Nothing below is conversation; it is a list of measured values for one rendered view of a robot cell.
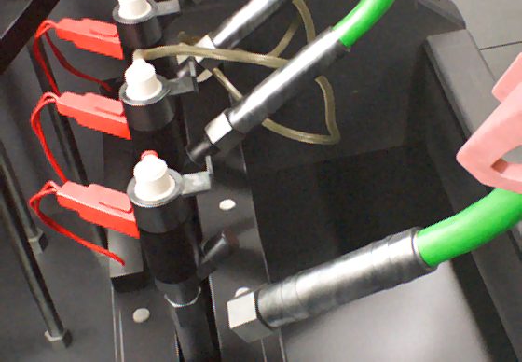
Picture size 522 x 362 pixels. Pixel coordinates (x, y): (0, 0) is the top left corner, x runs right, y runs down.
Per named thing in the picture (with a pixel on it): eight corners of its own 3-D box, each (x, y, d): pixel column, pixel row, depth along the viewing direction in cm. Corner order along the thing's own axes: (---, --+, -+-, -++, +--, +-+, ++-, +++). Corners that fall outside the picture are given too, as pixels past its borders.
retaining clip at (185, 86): (196, 77, 57) (192, 60, 56) (199, 96, 55) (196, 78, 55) (139, 89, 57) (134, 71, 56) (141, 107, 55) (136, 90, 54)
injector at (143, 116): (256, 330, 69) (210, 91, 55) (185, 344, 69) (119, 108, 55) (251, 299, 71) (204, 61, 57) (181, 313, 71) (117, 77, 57)
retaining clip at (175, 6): (183, 1, 63) (179, -17, 62) (185, 16, 61) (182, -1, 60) (130, 10, 62) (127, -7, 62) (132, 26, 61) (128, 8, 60)
